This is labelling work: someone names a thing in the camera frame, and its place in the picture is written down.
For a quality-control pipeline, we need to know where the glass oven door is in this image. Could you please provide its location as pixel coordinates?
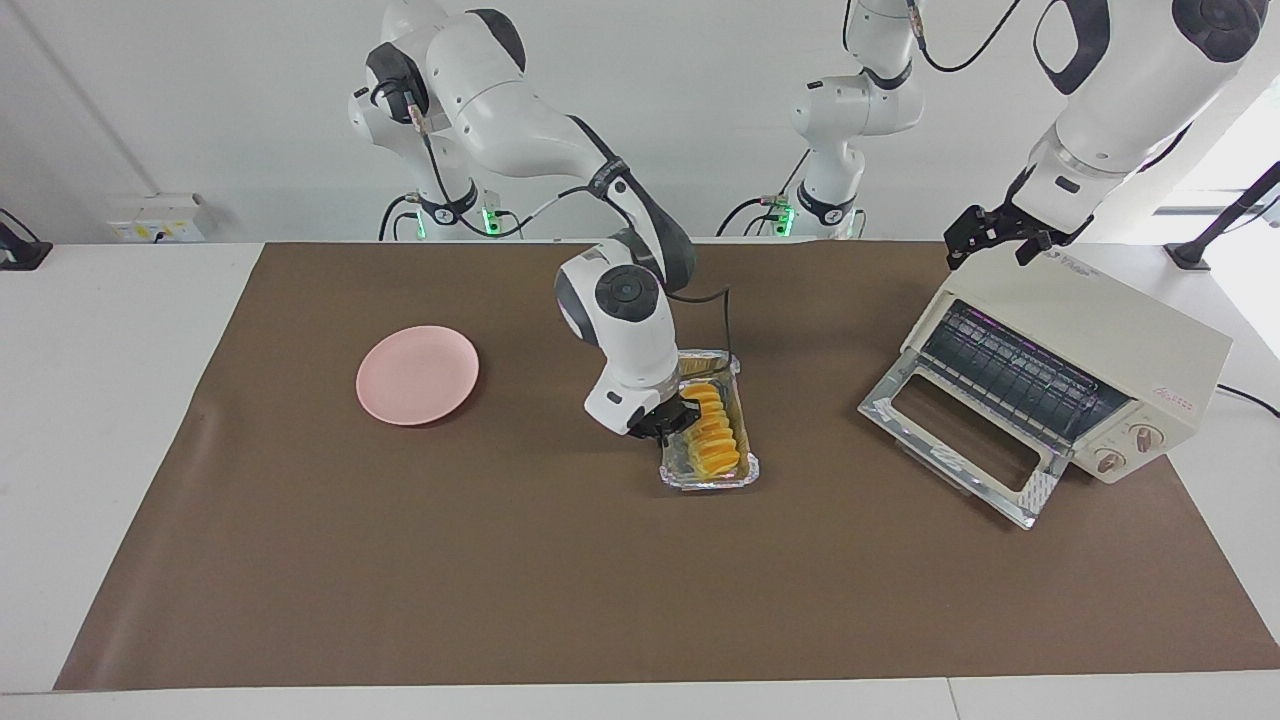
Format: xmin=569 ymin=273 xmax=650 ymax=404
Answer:
xmin=857 ymin=350 xmax=1073 ymax=531

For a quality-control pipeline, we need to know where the white wall socket box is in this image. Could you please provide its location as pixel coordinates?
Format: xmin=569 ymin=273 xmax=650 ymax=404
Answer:
xmin=108 ymin=194 xmax=207 ymax=243

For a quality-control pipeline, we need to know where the black right base cable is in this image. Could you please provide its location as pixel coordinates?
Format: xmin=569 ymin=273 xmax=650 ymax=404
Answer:
xmin=377 ymin=192 xmax=426 ymax=242

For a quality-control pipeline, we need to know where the pink round plate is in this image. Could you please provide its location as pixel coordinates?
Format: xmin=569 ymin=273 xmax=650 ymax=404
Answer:
xmin=356 ymin=326 xmax=480 ymax=427

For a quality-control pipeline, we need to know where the yellow ridged bread loaf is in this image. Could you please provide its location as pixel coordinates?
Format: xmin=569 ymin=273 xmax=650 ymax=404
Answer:
xmin=680 ymin=383 xmax=743 ymax=477

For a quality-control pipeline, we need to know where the black long-armed camera stand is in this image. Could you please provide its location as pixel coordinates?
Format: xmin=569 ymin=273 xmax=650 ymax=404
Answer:
xmin=1163 ymin=160 xmax=1280 ymax=271

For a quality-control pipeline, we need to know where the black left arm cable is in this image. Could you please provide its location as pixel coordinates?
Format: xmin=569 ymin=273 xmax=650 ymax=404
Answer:
xmin=905 ymin=0 xmax=1023 ymax=73

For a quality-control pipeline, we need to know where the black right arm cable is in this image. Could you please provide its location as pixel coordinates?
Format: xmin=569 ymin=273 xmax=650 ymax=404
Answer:
xmin=400 ymin=85 xmax=738 ymax=381

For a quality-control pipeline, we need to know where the aluminium foil tray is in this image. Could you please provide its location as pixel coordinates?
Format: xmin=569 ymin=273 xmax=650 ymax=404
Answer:
xmin=658 ymin=349 xmax=761 ymax=492

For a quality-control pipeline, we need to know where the cream toaster oven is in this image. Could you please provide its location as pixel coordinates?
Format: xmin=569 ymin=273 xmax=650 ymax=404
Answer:
xmin=900 ymin=240 xmax=1234 ymax=486

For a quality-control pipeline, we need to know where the black short camera stand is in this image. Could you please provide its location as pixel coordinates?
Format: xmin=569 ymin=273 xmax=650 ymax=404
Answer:
xmin=0 ymin=208 xmax=53 ymax=271

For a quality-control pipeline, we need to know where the black base cable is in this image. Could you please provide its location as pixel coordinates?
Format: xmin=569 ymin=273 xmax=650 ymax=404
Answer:
xmin=715 ymin=150 xmax=813 ymax=239
xmin=377 ymin=192 xmax=426 ymax=242

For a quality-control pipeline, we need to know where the black left base cable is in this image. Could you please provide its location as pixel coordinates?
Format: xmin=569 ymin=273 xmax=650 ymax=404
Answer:
xmin=715 ymin=150 xmax=813 ymax=239

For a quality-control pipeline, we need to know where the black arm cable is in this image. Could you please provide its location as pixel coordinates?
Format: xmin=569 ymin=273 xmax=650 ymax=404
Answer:
xmin=400 ymin=85 xmax=738 ymax=381
xmin=905 ymin=0 xmax=1023 ymax=73

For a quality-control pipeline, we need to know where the brown table mat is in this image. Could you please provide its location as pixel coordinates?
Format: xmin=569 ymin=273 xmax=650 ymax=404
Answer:
xmin=53 ymin=240 xmax=1280 ymax=691

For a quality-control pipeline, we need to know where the metal oven wire rack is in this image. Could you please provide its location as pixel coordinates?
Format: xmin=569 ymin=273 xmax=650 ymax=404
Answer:
xmin=920 ymin=300 xmax=1131 ymax=446

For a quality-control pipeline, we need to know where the black oven power cable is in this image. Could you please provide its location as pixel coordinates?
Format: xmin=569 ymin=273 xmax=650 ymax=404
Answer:
xmin=1215 ymin=383 xmax=1280 ymax=419

